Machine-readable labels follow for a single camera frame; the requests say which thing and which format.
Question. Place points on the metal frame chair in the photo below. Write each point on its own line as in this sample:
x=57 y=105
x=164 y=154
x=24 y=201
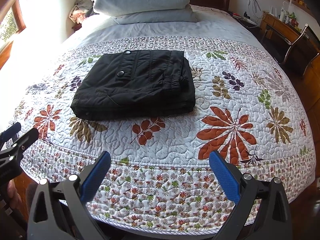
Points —
x=301 y=52

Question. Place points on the lower grey blue pillow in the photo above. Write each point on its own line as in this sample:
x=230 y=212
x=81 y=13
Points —
x=173 y=15

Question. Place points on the person's left hand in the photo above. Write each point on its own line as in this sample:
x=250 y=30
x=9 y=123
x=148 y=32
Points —
x=14 y=197

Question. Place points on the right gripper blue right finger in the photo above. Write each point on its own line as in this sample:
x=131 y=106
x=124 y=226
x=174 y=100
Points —
x=224 y=176

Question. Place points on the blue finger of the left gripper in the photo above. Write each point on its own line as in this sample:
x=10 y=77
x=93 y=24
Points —
x=21 y=144
x=10 y=133

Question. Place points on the black pants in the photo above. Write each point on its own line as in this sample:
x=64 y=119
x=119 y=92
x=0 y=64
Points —
x=136 y=83

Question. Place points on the wooden framed window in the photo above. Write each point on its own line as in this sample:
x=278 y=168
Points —
x=11 y=25

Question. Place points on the wooden desk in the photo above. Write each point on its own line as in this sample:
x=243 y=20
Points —
x=273 y=43

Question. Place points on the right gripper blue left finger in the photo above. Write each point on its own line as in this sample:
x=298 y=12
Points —
x=92 y=177

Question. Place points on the floral quilted bedspread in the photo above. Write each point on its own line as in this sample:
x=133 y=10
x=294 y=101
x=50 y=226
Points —
x=160 y=181

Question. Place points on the pile of clothes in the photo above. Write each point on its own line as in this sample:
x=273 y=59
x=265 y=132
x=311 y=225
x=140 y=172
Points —
x=81 y=10

